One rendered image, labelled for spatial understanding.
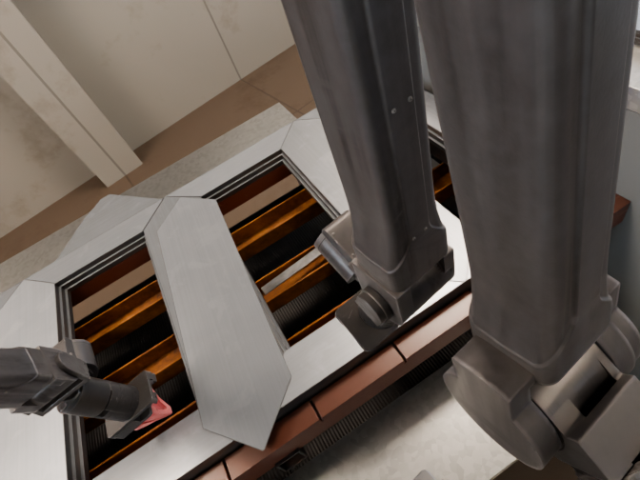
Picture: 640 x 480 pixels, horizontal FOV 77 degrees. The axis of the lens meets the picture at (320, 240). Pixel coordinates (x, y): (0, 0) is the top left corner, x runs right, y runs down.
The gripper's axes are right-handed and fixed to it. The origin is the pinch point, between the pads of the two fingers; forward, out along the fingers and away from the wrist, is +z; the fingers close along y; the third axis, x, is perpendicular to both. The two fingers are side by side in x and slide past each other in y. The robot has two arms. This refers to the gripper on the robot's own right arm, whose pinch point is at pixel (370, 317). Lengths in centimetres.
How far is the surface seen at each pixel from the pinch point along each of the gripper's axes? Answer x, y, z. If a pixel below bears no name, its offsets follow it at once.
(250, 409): -2.1, 23.7, 16.6
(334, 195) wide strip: -28.0, -18.8, 28.5
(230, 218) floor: -98, -7, 157
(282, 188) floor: -93, -42, 154
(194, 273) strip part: -35, 19, 32
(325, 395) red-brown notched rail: 4.7, 12.3, 16.5
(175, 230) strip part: -51, 16, 40
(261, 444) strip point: 3.5, 25.3, 14.0
